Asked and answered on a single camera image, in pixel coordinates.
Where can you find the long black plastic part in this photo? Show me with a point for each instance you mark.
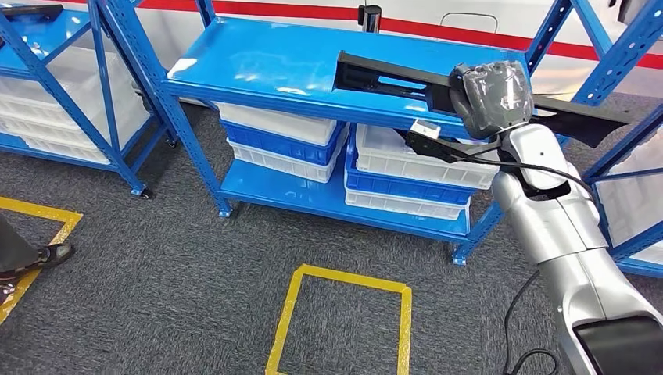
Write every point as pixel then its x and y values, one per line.
pixel 585 124
pixel 31 11

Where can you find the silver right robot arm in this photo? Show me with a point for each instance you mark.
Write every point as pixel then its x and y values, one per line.
pixel 559 227

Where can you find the blue steel shelf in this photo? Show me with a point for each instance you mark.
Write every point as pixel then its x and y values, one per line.
pixel 642 268
pixel 269 57
pixel 31 41

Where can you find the yellow floor tape square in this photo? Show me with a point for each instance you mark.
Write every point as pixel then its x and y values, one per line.
pixel 36 209
pixel 352 277

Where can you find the person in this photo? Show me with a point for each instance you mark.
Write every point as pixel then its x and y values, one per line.
pixel 15 248

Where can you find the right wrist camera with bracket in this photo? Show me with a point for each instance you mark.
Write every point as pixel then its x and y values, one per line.
pixel 430 147

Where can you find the chrome stanchion post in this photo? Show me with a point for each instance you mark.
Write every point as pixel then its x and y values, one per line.
pixel 370 18

